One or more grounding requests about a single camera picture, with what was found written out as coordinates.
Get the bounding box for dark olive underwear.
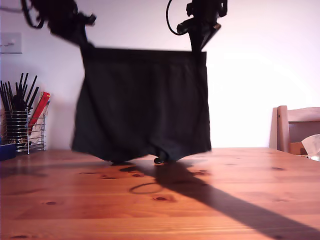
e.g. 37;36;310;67
70;46;213;166

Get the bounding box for white paper packets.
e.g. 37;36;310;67
31;123;46;146

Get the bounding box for blue box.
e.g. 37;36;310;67
0;143;18;161

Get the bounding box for white tissue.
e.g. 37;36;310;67
301;134;320;156

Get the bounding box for chrome wire utensil holder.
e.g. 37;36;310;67
4;109;47;155

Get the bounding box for red chopstick packet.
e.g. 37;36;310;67
28;91;52;126

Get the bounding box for wooden chair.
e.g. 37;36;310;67
269;105;320;155

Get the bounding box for black chopstick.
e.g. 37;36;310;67
27;86;40;111
7;81;16;105
3;82;15;112
24;75;39;110
14;72;25;100
0;80;13;118
20;72;29;101

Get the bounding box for white light switch plate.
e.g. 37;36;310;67
0;32;23;55

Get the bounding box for small cardboard box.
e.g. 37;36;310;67
289;141;309;155

